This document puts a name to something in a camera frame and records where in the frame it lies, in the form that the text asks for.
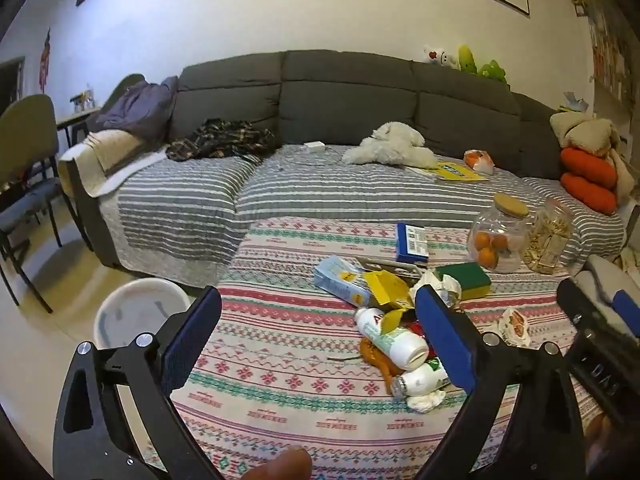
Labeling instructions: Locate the small desk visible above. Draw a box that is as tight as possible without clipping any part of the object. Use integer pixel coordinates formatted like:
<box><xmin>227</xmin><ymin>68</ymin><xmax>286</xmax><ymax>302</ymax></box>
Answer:
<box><xmin>56</xmin><ymin>105</ymin><xmax>103</xmax><ymax>148</ymax></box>

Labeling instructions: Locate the blue white toy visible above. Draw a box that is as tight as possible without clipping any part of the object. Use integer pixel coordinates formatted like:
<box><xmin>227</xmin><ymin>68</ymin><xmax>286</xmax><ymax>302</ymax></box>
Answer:
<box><xmin>560</xmin><ymin>91</ymin><xmax>591</xmax><ymax>113</ymax></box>

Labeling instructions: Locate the white plush toy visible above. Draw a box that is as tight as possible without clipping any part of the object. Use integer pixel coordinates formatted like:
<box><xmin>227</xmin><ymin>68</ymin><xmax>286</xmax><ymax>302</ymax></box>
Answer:
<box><xmin>422</xmin><ymin>45</ymin><xmax>461</xmax><ymax>70</ymax></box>

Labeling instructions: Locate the white red snack wrapper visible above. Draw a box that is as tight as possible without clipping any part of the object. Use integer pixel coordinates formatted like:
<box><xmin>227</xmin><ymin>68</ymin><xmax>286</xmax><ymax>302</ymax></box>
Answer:
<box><xmin>492</xmin><ymin>306</ymin><xmax>533</xmax><ymax>348</ymax></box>

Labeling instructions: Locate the purple jacket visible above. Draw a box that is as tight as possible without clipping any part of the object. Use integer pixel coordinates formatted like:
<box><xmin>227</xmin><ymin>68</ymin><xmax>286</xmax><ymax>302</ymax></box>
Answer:
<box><xmin>92</xmin><ymin>76</ymin><xmax>180</xmax><ymax>141</ymax></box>

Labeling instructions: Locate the large white plastic bottle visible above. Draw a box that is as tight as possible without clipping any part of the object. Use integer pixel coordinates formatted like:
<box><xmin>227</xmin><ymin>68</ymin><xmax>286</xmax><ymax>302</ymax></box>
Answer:
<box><xmin>354</xmin><ymin>306</ymin><xmax>431</xmax><ymax>372</ymax></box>

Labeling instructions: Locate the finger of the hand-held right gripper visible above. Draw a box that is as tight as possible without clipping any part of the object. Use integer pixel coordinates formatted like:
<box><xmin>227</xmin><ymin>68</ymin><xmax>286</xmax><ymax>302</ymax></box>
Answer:
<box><xmin>556</xmin><ymin>277</ymin><xmax>608</xmax><ymax>331</ymax></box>
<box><xmin>611</xmin><ymin>290</ymin><xmax>640</xmax><ymax>336</ymax></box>

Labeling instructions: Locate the glass jar with oranges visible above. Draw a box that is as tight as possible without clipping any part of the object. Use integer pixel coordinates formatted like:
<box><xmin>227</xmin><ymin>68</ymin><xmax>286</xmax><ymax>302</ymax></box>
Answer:
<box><xmin>467</xmin><ymin>194</ymin><xmax>531</xmax><ymax>275</ymax></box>

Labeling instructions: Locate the green yellow sponge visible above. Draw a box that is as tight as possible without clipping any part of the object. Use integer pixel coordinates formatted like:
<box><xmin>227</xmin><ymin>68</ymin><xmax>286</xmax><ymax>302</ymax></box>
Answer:
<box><xmin>434</xmin><ymin>261</ymin><xmax>493</xmax><ymax>300</ymax></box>

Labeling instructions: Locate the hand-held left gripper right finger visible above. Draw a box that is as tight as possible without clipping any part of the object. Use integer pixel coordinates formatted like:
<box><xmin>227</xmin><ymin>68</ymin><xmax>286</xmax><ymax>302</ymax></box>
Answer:
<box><xmin>414</xmin><ymin>284</ymin><xmax>586</xmax><ymax>480</ymax></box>

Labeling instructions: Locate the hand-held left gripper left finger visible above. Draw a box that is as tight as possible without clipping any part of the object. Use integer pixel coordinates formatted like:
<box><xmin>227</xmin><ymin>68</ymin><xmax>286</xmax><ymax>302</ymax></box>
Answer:
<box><xmin>52</xmin><ymin>286</ymin><xmax>223</xmax><ymax>480</ymax></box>

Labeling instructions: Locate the large crumpled white paper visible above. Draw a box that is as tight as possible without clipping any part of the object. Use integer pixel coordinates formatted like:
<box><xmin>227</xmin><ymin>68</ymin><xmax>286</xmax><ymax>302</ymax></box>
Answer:
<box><xmin>410</xmin><ymin>270</ymin><xmax>463</xmax><ymax>311</ymax></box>

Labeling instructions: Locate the beige pillow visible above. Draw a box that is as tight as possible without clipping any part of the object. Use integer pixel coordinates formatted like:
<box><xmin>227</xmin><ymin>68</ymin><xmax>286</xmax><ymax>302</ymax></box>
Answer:
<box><xmin>87</xmin><ymin>129</ymin><xmax>146</xmax><ymax>176</ymax></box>

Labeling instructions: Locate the orange peel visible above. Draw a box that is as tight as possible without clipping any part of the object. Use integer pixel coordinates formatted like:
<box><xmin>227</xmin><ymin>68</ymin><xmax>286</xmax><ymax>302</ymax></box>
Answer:
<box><xmin>360</xmin><ymin>337</ymin><xmax>401</xmax><ymax>383</ymax></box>

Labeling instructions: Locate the orange cushion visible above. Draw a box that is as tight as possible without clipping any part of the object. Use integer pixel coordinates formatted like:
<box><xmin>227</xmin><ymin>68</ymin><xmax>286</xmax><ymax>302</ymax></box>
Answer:
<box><xmin>560</xmin><ymin>147</ymin><xmax>618</xmax><ymax>190</ymax></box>
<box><xmin>560</xmin><ymin>172</ymin><xmax>618</xmax><ymax>216</ymax></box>

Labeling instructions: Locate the white quilted throw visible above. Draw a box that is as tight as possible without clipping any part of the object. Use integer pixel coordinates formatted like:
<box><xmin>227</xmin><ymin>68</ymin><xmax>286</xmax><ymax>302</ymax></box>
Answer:
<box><xmin>59</xmin><ymin>142</ymin><xmax>171</xmax><ymax>198</ymax></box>

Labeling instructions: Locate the grey striped sofa cover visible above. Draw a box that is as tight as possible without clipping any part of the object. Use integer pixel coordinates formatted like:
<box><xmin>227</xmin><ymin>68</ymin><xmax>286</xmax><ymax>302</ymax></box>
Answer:
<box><xmin>97</xmin><ymin>142</ymin><xmax>626</xmax><ymax>286</ymax></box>

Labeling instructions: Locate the person's right hand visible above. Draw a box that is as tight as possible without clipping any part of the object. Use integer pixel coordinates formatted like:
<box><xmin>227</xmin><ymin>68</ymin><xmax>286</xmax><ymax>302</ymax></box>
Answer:
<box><xmin>585</xmin><ymin>412</ymin><xmax>621</xmax><ymax>466</ymax></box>

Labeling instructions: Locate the patterned tablecloth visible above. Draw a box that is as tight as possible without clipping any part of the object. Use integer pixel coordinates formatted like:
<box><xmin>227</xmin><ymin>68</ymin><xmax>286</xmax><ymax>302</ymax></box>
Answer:
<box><xmin>142</xmin><ymin>215</ymin><xmax>606</xmax><ymax>480</ymax></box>

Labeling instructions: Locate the yellow booklet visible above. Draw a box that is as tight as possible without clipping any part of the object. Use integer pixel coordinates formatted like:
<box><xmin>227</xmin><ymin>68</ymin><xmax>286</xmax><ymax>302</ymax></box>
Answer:
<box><xmin>407</xmin><ymin>160</ymin><xmax>490</xmax><ymax>182</ymax></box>

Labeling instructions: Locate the grey folded cloth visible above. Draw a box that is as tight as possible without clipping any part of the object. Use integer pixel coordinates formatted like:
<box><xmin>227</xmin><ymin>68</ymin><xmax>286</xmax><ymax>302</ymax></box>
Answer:
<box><xmin>582</xmin><ymin>255</ymin><xmax>640</xmax><ymax>306</ymax></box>

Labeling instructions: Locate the orange snack bag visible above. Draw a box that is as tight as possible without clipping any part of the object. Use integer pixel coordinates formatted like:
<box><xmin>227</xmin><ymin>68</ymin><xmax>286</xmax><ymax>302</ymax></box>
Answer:
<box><xmin>463</xmin><ymin>150</ymin><xmax>497</xmax><ymax>171</ymax></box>

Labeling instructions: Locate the grey sofa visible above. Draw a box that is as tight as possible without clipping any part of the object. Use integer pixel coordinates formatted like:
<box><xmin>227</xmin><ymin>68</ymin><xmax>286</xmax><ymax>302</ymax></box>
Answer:
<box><xmin>60</xmin><ymin>50</ymin><xmax>628</xmax><ymax>286</ymax></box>

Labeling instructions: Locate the beige blanket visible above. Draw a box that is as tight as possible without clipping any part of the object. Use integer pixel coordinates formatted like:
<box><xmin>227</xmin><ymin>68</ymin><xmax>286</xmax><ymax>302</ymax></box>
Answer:
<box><xmin>550</xmin><ymin>111</ymin><xmax>636</xmax><ymax>201</ymax></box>

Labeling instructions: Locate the small crumpled tissue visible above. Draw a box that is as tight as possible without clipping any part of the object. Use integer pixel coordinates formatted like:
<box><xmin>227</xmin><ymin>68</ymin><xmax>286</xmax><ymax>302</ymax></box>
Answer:
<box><xmin>404</xmin><ymin>390</ymin><xmax>446</xmax><ymax>413</ymax></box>

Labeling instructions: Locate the small blue box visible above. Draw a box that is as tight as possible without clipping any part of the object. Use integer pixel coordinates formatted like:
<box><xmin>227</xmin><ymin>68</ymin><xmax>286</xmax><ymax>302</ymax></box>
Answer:
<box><xmin>395</xmin><ymin>222</ymin><xmax>430</xmax><ymax>264</ymax></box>

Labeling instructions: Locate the clear plastic bottle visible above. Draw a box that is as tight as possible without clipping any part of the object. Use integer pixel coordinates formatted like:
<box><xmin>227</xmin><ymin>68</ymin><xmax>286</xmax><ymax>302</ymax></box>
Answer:
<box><xmin>70</xmin><ymin>85</ymin><xmax>96</xmax><ymax>113</ymax></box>

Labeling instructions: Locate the dark plaid shirt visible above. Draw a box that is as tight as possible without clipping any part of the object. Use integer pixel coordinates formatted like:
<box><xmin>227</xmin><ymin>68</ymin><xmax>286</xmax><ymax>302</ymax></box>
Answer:
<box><xmin>165</xmin><ymin>118</ymin><xmax>277</xmax><ymax>162</ymax></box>

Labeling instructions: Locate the white trash bin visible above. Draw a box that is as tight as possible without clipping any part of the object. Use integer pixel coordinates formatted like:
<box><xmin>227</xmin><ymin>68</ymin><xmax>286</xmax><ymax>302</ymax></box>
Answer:
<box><xmin>94</xmin><ymin>279</ymin><xmax>193</xmax><ymax>351</ymax></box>

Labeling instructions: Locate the crumpled yellow packet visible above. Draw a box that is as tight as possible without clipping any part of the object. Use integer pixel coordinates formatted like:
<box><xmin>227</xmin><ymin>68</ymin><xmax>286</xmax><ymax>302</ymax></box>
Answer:
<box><xmin>362</xmin><ymin>270</ymin><xmax>416</xmax><ymax>333</ymax></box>

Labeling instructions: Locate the person's left hand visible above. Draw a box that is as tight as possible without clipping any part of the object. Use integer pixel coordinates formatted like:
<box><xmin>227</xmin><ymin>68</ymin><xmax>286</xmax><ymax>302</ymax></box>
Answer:
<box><xmin>235</xmin><ymin>446</ymin><xmax>313</xmax><ymax>480</ymax></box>

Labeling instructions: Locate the light blue milk carton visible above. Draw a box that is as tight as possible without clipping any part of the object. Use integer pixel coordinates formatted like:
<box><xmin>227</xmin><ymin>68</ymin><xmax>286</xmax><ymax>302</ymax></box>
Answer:
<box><xmin>313</xmin><ymin>255</ymin><xmax>373</xmax><ymax>307</ymax></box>

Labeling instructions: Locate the small white plastic bottle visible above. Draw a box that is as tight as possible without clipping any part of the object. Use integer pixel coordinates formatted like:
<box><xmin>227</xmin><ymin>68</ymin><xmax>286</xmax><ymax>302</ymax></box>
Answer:
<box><xmin>390</xmin><ymin>360</ymin><xmax>453</xmax><ymax>400</ymax></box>

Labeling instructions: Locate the dark printed packet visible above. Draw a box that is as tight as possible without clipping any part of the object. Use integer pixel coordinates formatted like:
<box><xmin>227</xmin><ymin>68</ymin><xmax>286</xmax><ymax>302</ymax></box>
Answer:
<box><xmin>355</xmin><ymin>256</ymin><xmax>423</xmax><ymax>281</ymax></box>

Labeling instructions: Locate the white plush dog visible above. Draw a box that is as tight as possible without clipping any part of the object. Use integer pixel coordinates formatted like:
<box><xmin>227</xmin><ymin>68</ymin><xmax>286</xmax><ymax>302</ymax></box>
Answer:
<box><xmin>341</xmin><ymin>121</ymin><xmax>441</xmax><ymax>170</ymax></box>

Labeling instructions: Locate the red hanging ornament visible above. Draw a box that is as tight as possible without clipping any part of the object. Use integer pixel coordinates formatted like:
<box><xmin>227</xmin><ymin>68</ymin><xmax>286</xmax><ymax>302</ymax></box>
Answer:
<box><xmin>39</xmin><ymin>30</ymin><xmax>52</xmax><ymax>93</ymax></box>

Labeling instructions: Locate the yellow green plush toy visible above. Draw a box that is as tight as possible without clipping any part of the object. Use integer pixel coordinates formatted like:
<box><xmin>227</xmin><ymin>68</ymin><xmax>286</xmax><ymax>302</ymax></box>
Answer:
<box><xmin>456</xmin><ymin>45</ymin><xmax>478</xmax><ymax>77</ymax></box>

